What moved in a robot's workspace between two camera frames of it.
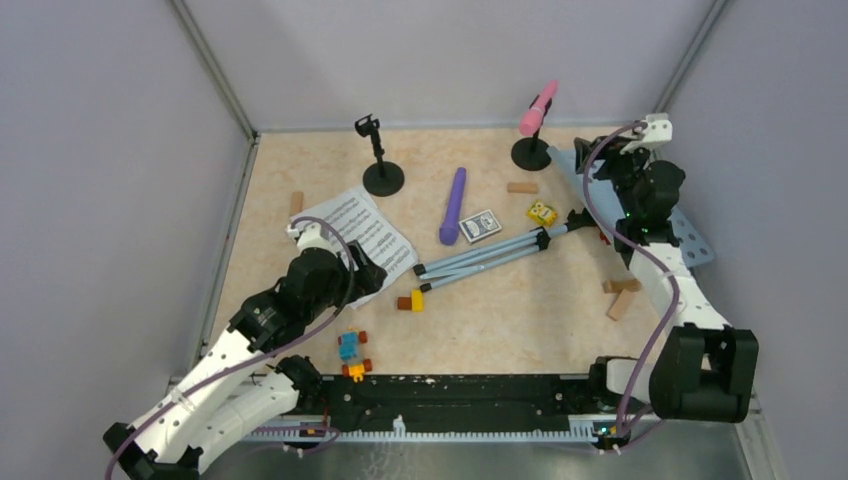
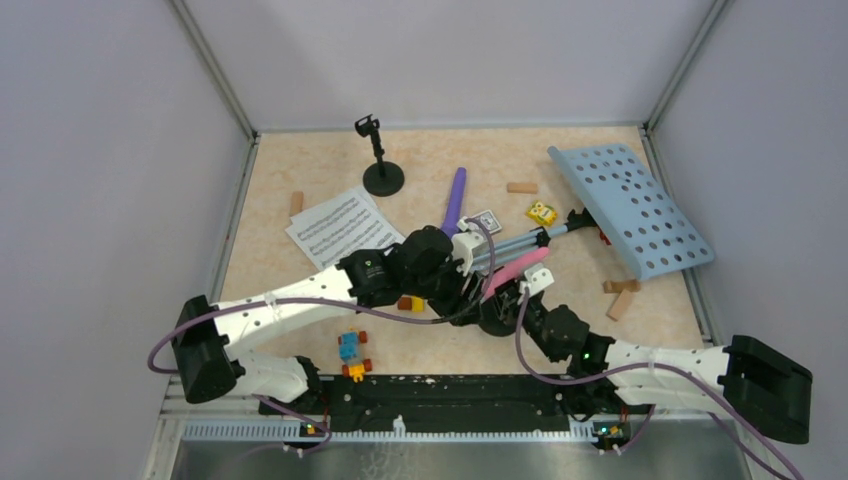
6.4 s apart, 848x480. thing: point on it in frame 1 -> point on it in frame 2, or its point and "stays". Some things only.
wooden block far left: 297,202 stays
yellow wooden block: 417,300 stays
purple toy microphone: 449,230 stays
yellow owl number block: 542,214 stays
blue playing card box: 480,225 stays
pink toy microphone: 531,118 -> 511,270
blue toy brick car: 349,342 stays
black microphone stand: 531,154 -> 499,317
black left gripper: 371,275 -> 458,300
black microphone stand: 381,178 stays
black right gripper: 612,154 -> 536,296
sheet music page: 359,219 stays
